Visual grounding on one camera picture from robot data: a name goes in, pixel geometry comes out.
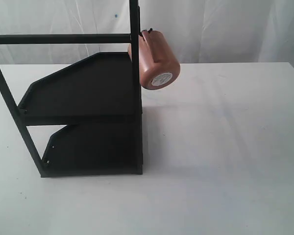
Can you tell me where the copper pink mug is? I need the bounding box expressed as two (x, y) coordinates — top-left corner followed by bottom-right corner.
(138, 30), (180, 90)

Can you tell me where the black metal shelf rack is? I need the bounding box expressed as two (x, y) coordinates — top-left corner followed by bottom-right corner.
(0, 0), (143, 178)

